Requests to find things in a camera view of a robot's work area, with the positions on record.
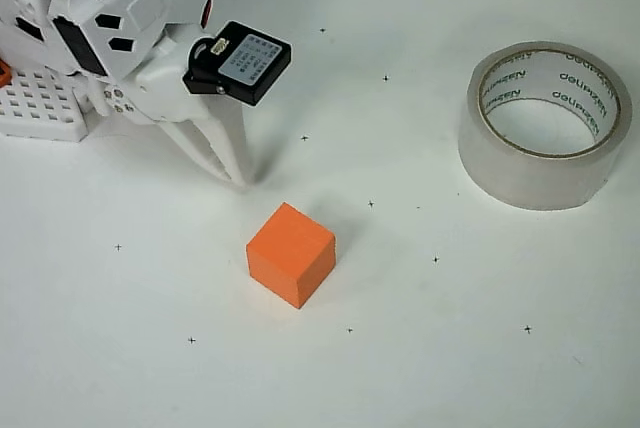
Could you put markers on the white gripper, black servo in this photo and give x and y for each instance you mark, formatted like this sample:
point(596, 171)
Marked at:
point(159, 82)

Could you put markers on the orange cube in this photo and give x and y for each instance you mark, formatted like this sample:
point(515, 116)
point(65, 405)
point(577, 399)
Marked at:
point(287, 253)

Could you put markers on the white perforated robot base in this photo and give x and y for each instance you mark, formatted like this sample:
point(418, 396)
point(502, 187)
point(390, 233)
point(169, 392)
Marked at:
point(40, 108)

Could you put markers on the clear packing tape roll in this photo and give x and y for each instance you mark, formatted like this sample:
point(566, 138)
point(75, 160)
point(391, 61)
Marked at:
point(545, 178)

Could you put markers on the orange table clamp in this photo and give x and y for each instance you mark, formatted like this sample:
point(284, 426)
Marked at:
point(4, 74)

